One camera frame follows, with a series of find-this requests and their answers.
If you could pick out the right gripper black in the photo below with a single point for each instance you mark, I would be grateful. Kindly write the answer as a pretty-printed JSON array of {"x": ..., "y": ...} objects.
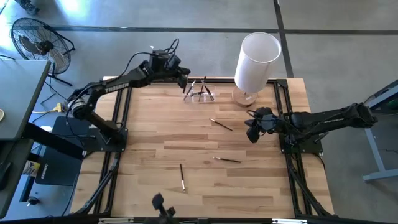
[{"x": 267, "y": 121}]

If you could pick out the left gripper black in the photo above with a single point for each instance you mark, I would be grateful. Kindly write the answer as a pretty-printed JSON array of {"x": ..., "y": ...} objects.
[{"x": 172, "y": 66}]

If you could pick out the thin black makeup brush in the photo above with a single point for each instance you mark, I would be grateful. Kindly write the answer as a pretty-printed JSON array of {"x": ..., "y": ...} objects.
[{"x": 197, "y": 93}]

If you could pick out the thin makeup brush copper ferrule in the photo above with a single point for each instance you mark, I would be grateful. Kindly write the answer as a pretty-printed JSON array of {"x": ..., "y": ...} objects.
[{"x": 220, "y": 124}]

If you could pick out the thin makeup brush silver ferrule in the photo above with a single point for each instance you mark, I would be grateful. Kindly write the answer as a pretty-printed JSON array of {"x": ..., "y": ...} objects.
[
  {"x": 227, "y": 160},
  {"x": 182, "y": 177}
]

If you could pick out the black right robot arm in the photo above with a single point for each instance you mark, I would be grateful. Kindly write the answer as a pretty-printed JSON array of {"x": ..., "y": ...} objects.
[{"x": 329, "y": 119}]

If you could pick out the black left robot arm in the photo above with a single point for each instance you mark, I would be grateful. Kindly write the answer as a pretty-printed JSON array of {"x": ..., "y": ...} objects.
[{"x": 116, "y": 88}]

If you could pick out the clear plastic container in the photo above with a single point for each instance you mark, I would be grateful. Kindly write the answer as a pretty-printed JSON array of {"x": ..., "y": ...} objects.
[{"x": 211, "y": 101}]

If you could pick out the white shade wooden base lamp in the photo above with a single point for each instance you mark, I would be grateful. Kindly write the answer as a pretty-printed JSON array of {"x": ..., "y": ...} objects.
[{"x": 255, "y": 62}]

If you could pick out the yellow power plug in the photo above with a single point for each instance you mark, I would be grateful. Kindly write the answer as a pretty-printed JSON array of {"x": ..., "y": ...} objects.
[{"x": 56, "y": 109}]

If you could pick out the black desk beam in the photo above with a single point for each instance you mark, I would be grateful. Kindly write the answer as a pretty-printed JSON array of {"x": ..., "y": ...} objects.
[{"x": 53, "y": 140}]

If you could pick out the black floor fan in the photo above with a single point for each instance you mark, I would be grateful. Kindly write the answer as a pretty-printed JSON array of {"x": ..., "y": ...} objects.
[{"x": 40, "y": 46}]

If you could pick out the black equipment case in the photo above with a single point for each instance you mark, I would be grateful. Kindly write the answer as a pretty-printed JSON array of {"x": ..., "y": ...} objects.
[{"x": 59, "y": 168}]

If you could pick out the grey desk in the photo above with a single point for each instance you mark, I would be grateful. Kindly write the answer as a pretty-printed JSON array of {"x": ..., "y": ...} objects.
[{"x": 18, "y": 93}]

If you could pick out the dark shoe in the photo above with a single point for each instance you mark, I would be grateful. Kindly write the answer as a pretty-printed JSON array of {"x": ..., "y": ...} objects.
[{"x": 26, "y": 6}]

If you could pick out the yellow white package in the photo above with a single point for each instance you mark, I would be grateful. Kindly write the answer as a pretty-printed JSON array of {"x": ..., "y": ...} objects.
[{"x": 31, "y": 168}]

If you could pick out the round gold object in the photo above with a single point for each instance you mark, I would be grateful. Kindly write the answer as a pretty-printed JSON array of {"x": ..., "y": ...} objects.
[{"x": 1, "y": 114}]

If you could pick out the black caster wheel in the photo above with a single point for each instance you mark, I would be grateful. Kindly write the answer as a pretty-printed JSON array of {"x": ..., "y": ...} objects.
[{"x": 32, "y": 201}]

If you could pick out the black aluminium table frame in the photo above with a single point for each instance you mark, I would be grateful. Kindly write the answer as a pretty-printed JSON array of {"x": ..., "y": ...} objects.
[{"x": 280, "y": 93}]

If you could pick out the silver rail bracket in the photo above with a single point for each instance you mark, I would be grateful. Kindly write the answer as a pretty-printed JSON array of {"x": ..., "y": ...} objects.
[
  {"x": 289, "y": 221},
  {"x": 115, "y": 221}
]

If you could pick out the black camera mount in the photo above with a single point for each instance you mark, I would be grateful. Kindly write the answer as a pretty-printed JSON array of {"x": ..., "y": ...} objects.
[{"x": 159, "y": 203}]

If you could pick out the grey metal table frame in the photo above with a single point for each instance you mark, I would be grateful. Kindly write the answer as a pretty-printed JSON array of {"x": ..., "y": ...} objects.
[{"x": 373, "y": 149}]

